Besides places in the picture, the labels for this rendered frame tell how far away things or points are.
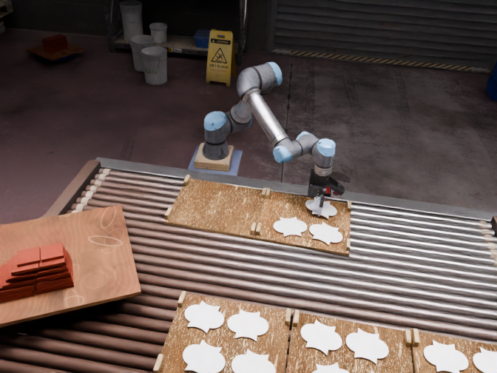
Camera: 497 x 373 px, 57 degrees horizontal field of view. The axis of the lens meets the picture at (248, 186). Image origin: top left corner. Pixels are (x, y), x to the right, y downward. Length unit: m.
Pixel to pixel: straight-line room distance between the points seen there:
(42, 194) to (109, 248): 2.20
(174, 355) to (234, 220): 0.71
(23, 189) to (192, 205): 2.18
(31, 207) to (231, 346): 2.56
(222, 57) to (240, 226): 3.69
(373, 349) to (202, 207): 0.98
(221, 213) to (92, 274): 0.67
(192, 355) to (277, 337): 0.30
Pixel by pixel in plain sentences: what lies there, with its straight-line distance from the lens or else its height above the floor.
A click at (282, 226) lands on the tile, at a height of 0.95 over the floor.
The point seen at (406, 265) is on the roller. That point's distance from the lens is 2.07.
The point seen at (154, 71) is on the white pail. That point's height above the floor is 0.17.
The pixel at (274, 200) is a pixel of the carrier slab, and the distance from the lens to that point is 2.21.
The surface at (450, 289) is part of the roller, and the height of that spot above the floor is 0.92.
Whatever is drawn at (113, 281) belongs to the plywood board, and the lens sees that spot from 1.71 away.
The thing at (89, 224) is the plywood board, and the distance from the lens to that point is 1.95.
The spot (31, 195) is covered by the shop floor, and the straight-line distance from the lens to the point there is 4.00.
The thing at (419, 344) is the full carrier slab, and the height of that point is 0.94.
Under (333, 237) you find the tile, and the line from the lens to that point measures 2.04.
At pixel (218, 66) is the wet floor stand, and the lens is 5.56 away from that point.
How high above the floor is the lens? 2.29
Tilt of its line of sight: 36 degrees down
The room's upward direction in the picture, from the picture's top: 4 degrees clockwise
